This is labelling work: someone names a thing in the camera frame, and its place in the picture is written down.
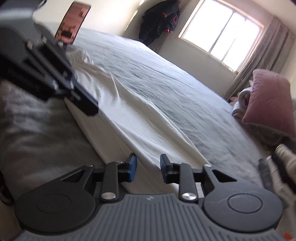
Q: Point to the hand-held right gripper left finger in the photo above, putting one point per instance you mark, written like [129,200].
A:
[132,166]

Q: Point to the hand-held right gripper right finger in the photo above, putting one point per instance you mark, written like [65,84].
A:
[164,169]

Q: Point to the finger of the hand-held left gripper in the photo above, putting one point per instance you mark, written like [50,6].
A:
[53,69]

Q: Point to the smartphone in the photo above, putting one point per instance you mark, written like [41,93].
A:
[71,23]

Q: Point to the grey bed sheet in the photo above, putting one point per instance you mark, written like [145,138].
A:
[173,76]

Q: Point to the folded grey garment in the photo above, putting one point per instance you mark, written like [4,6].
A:
[264,173]

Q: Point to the dark hanging jacket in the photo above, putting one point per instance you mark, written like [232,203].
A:
[157,20]

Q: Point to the folded cream ribbed garment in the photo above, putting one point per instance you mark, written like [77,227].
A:
[285,153]

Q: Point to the large pink velvet pillow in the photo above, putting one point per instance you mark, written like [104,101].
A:
[270,104]

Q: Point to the window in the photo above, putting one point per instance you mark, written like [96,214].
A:
[215,30]

